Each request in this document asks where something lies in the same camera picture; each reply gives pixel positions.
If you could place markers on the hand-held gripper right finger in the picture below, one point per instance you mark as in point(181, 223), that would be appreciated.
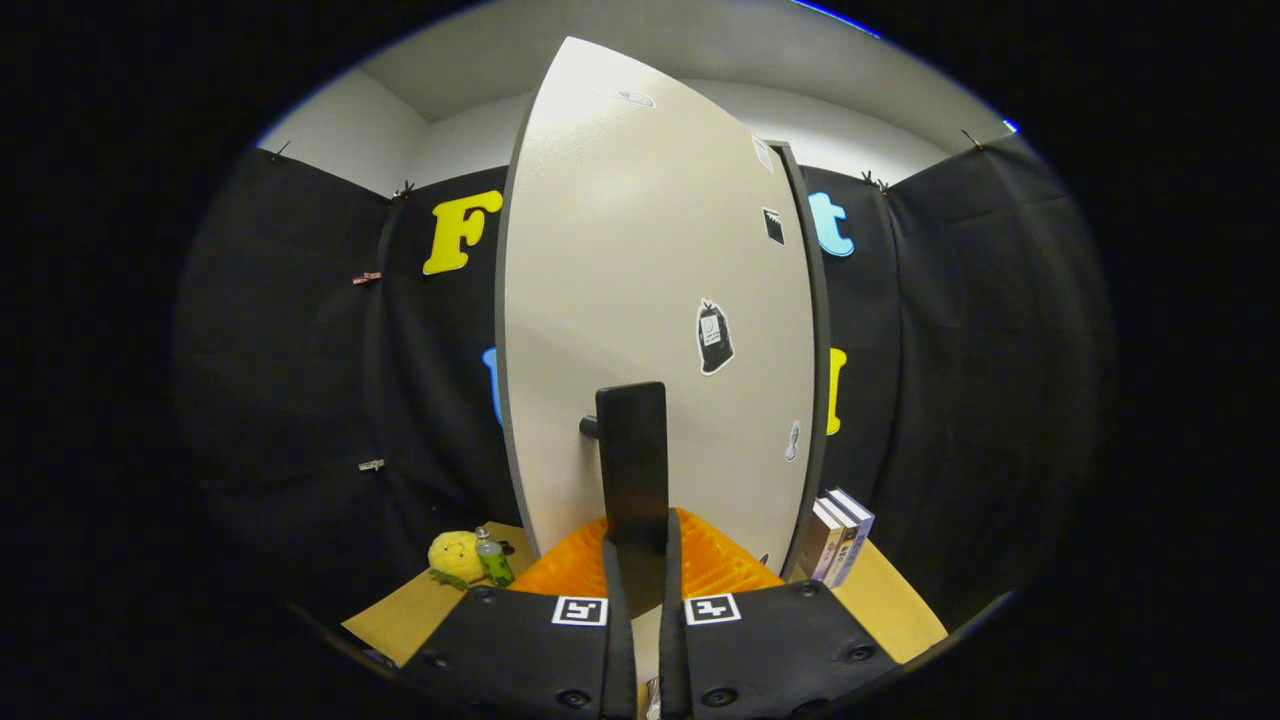
point(672, 650)

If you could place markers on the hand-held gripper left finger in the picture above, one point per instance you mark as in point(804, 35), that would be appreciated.
point(620, 650)

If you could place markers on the dark grey shoe cabinet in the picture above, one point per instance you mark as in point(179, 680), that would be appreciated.
point(817, 300)

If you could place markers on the beige shoe cabinet door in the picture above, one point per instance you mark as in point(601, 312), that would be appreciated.
point(620, 250)

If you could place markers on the green label drink bottle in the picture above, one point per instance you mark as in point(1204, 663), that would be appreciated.
point(494, 562)

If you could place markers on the yellow pineapple plush toy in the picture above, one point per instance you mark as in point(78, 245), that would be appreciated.
point(455, 557)

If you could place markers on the black backdrop cloth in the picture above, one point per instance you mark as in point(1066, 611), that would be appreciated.
point(980, 380)

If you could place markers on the red clip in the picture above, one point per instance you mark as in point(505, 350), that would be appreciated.
point(367, 278)

